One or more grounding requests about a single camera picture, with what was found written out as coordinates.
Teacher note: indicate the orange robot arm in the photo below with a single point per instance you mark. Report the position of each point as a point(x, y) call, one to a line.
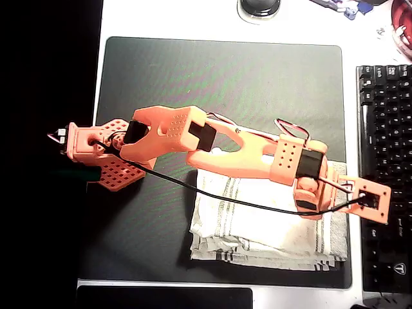
point(167, 128)

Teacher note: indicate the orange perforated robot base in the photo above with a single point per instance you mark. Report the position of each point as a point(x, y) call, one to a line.
point(119, 177)

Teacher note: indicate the white striped towel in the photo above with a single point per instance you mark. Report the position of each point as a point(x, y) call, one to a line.
point(267, 231)

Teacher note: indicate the round dark cup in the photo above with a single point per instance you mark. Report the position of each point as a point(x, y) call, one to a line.
point(259, 8)

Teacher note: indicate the dark grey desk mat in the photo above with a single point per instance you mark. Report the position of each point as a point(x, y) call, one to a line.
point(225, 80)

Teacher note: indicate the blue white small items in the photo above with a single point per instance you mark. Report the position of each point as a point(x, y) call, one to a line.
point(351, 11)

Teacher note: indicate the red bowl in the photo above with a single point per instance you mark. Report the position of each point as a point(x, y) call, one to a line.
point(402, 19)

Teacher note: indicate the black keyboard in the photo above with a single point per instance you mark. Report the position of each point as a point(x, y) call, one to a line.
point(386, 128)

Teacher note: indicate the orange camera mount frame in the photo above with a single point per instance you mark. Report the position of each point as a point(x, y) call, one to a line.
point(383, 206)

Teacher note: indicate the small metal trinket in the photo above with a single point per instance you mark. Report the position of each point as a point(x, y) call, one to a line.
point(381, 31)

